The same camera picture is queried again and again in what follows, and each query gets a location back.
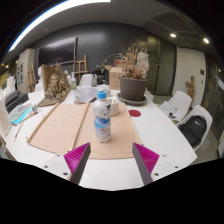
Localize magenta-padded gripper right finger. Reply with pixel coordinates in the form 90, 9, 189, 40
132, 142, 183, 186

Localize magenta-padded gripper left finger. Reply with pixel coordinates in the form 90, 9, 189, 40
41, 142, 92, 185

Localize blue-capped clear water bottle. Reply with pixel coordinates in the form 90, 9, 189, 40
92, 90, 112, 144

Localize flat round red coaster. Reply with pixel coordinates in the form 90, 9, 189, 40
128, 109, 142, 118

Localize black backpack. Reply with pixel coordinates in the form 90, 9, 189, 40
177, 114, 208, 148

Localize stack of papers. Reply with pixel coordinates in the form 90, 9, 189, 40
160, 100, 183, 120

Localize crumpled grey paper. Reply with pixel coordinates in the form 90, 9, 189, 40
73, 85, 101, 104

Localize white shell chair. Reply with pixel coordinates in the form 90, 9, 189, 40
159, 90, 193, 123
176, 104, 214, 153

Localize teal printed booklet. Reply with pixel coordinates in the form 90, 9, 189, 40
8, 103, 38, 126

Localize grey pot with dried plant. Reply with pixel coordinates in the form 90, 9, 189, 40
118, 41, 151, 102

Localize clear spray bottle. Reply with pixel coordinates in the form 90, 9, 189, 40
69, 72, 78, 91

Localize wooden figure sculpture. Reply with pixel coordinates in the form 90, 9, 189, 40
185, 75, 196, 98

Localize brown cardboard box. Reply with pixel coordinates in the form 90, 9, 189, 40
104, 64, 127, 91

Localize wooden easel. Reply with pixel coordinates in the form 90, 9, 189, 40
72, 54, 89, 83

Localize ceiling spot lights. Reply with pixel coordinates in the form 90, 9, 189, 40
169, 32, 211, 45

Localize long ceiling light strip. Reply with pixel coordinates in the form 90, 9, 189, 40
8, 0, 111, 53

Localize black wall screen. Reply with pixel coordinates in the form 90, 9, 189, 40
37, 36, 78, 67

